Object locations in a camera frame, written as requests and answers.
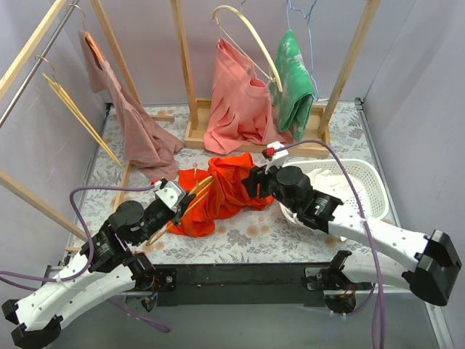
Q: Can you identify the metal hanging rod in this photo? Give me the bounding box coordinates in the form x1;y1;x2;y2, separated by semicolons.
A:
1;1;79;127

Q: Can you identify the wooden side clothes rack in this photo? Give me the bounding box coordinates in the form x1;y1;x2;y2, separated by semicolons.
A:
0;0;176;255

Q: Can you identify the dusty pink hanging garment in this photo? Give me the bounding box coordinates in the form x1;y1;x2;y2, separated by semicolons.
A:
78;31;185;180

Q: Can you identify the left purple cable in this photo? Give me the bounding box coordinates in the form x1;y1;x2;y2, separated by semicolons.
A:
0;177;171;334

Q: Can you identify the salmon pink pleated garment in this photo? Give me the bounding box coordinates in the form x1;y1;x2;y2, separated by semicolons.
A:
203;39;294;155

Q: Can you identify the yellow plastic hanger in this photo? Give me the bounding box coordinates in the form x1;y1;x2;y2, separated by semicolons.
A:
145;176;214;246

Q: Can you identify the white cloth in basket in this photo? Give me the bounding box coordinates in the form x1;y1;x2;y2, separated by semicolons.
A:
283;170;365;242

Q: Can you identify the cream wooden hanger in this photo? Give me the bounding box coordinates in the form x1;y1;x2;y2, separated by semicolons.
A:
211;4;283;92

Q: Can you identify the green white hanging cloth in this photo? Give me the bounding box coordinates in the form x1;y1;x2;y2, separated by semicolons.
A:
270;29;315;141

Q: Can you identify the orange t-shirt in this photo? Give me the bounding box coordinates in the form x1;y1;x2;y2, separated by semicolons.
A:
169;153;273;238

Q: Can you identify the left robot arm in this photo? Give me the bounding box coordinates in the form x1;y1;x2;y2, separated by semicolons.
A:
1;194;195;348

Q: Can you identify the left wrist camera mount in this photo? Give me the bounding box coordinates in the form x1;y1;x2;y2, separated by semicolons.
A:
153;178;186;213

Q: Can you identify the yellow hanger under pink garment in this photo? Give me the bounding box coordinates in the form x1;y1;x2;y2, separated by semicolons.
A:
34;55;122;168

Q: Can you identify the black base bar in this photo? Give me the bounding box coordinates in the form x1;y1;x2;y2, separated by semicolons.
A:
113;262;360;308

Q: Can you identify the blue wire hanger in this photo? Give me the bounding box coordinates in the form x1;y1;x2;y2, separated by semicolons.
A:
286;0;320;101

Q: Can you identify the white plastic laundry basket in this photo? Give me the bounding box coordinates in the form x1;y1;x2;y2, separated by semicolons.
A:
289;159;389;220

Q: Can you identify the wooden rack with tray base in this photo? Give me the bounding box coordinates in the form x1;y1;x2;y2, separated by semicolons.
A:
171;1;380;158

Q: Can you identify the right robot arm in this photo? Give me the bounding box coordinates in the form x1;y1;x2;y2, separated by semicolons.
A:
242;166;462;306

